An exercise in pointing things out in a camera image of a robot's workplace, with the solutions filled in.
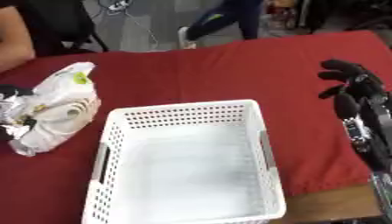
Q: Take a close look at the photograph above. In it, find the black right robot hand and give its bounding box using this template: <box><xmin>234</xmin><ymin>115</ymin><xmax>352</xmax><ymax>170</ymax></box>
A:
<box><xmin>317</xmin><ymin>59</ymin><xmax>392</xmax><ymax>173</ymax></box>

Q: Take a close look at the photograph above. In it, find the black chair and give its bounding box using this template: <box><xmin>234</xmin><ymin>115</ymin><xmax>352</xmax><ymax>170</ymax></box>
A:
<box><xmin>19</xmin><ymin>0</ymin><xmax>110</xmax><ymax>57</ymax></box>

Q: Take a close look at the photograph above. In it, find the white plastic package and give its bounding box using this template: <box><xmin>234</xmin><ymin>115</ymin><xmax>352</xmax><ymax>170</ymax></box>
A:
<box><xmin>7</xmin><ymin>61</ymin><xmax>103</xmax><ymax>158</ymax></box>

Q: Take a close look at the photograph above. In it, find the white cable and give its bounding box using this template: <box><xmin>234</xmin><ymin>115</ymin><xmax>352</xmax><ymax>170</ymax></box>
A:
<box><xmin>96</xmin><ymin>0</ymin><xmax>161</xmax><ymax>51</ymax></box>

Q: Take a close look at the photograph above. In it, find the person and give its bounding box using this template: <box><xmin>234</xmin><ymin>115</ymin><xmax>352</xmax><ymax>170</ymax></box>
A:
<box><xmin>0</xmin><ymin>0</ymin><xmax>37</xmax><ymax>74</ymax></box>
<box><xmin>176</xmin><ymin>0</ymin><xmax>267</xmax><ymax>50</ymax></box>

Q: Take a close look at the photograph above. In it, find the white perforated plastic basket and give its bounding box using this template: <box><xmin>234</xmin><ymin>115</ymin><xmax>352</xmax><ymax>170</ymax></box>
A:
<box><xmin>80</xmin><ymin>99</ymin><xmax>288</xmax><ymax>224</ymax></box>

